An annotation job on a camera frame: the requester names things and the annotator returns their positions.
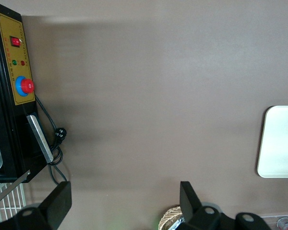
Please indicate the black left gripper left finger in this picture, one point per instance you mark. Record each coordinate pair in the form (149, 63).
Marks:
(57, 203)

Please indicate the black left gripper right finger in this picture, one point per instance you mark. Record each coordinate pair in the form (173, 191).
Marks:
(189, 203)

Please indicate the silver foil tray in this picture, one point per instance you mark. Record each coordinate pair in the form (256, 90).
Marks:
(178, 221)

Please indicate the cream plastic tray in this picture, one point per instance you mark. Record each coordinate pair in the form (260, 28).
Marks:
(278, 148)

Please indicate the light wicker basket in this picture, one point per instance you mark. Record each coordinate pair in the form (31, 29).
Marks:
(168, 215)

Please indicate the clear acrylic bottle rack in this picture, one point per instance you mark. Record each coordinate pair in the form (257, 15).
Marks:
(268, 219)

